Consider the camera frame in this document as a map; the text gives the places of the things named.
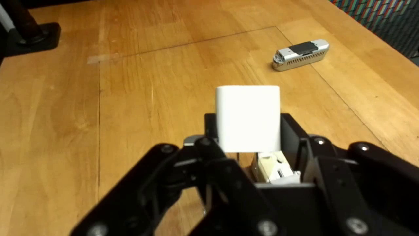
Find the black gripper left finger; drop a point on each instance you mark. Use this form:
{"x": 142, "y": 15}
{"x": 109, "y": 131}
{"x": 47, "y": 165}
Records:
{"x": 192, "y": 192}

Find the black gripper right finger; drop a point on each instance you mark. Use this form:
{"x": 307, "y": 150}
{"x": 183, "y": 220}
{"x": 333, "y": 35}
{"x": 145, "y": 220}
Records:
{"x": 358, "y": 188}

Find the white charging adaptor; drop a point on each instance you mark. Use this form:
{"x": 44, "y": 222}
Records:
{"x": 250, "y": 116}

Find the white power strip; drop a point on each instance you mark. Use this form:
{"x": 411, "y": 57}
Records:
{"x": 276, "y": 171}

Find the small silver black device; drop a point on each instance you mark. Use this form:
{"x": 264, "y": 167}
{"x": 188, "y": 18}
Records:
{"x": 301, "y": 54}

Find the black pole stand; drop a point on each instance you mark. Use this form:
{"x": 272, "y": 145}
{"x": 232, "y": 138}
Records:
{"x": 31, "y": 34}

